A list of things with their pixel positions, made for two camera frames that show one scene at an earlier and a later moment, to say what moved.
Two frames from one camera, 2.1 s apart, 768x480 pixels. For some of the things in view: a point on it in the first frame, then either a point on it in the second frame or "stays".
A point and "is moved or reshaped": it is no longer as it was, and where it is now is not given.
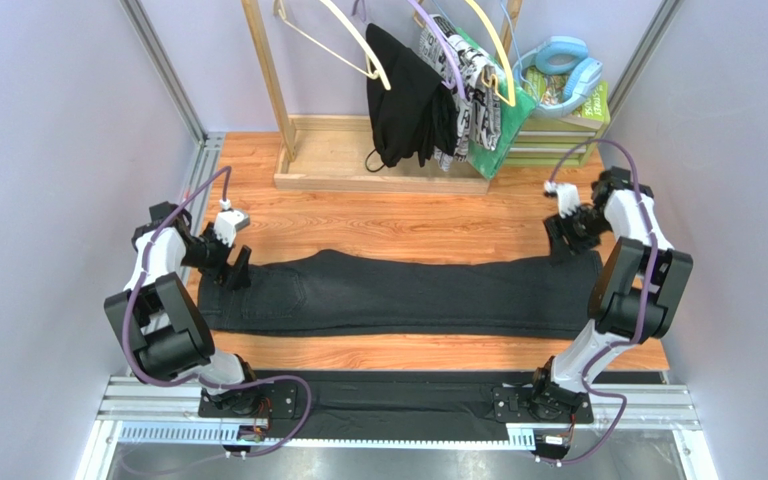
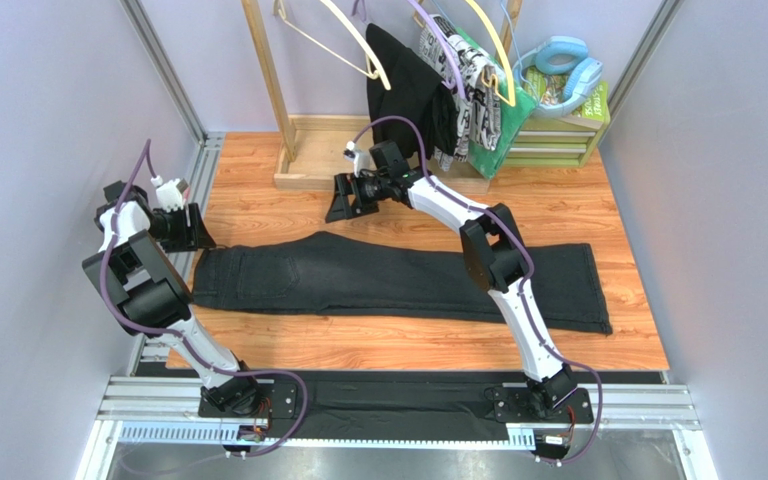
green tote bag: x=516 y=105 stays
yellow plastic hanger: x=513 y=97 stays
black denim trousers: x=337 y=291 is moved or reshaped
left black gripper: x=239 y=272 → x=193 y=236
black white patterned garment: x=474 y=83 stays
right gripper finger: x=568 y=234 → x=346 y=199
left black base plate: x=276 y=401 stays
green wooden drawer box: x=549 y=141 stays
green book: x=548 y=90 stays
